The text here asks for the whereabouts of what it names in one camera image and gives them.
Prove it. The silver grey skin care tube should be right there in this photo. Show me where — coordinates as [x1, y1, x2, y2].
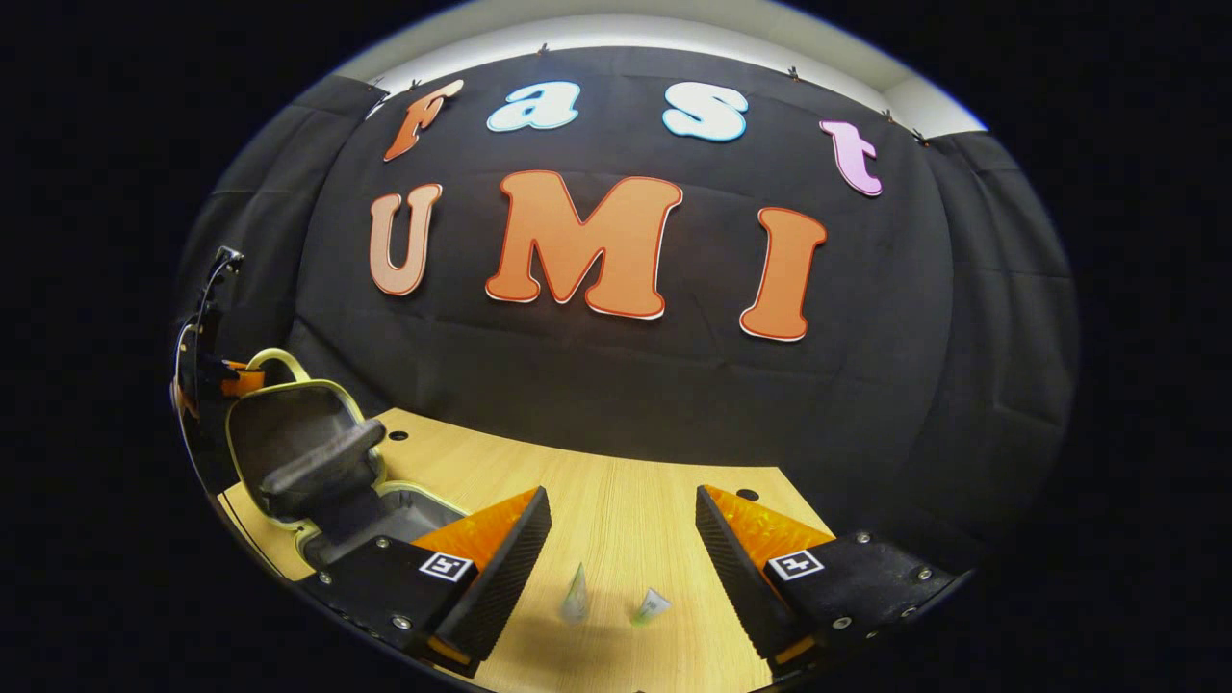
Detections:
[561, 563, 590, 622]

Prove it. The cream suitcase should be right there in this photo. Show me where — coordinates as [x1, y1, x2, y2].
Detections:
[223, 348, 473, 578]

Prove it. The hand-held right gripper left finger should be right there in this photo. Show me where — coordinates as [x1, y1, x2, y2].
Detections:
[298, 486, 552, 677]

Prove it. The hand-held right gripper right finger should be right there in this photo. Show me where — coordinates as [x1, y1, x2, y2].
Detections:
[695, 484, 963, 675]

